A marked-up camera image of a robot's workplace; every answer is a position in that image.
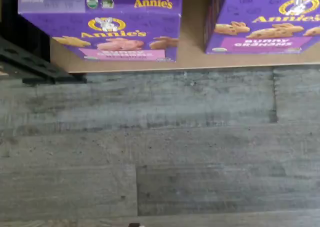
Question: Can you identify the purple box pink patch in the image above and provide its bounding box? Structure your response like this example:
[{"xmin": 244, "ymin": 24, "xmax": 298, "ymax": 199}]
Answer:
[{"xmin": 17, "ymin": 0, "xmax": 184, "ymax": 63}]

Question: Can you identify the wooden shelf board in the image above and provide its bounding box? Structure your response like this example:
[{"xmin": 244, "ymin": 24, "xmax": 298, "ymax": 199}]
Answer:
[{"xmin": 49, "ymin": 0, "xmax": 320, "ymax": 74}]

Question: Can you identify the purple box violet patch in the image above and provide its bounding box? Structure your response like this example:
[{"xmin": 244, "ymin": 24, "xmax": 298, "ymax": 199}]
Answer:
[{"xmin": 204, "ymin": 0, "xmax": 320, "ymax": 55}]

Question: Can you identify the black metal shelving frame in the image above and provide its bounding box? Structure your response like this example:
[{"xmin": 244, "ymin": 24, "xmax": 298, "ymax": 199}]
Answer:
[{"xmin": 0, "ymin": 0, "xmax": 87, "ymax": 86}]

